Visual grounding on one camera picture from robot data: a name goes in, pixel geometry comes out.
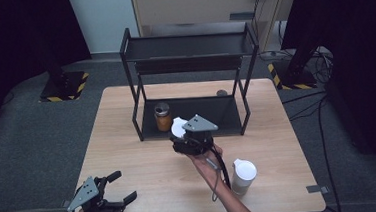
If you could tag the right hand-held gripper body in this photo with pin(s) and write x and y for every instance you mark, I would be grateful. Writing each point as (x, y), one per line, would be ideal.
(199, 124)

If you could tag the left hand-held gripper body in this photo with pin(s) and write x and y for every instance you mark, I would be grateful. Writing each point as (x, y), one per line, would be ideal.
(85, 193)

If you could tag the white-lid jar of red-brown spice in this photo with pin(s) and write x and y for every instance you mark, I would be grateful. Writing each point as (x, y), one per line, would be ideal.
(178, 128)

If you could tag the silver-lid jar of orange spice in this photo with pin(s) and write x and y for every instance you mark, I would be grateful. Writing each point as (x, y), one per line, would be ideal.
(163, 119)

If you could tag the white-lid jar of grey spice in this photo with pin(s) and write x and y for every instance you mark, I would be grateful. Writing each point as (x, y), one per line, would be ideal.
(244, 174)

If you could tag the black metal two-tier rack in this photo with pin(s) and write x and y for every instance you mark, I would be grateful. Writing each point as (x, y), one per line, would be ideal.
(185, 52)

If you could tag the person's right hand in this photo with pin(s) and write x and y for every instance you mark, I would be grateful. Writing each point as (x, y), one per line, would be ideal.
(209, 169)

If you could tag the grey tape piece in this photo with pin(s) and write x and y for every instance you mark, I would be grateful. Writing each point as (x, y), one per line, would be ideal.
(317, 188)
(66, 203)

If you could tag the small grey round disc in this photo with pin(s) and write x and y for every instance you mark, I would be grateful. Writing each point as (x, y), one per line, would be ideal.
(221, 92)

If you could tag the black stand base, striped edge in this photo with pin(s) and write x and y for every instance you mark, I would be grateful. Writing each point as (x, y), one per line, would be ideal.
(294, 77)
(64, 88)

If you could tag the beige wooden cabinet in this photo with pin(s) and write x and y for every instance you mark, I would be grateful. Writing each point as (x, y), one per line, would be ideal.
(195, 5)

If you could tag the dark curtain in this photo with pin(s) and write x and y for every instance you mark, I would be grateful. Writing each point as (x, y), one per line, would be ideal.
(11, 48)
(366, 56)

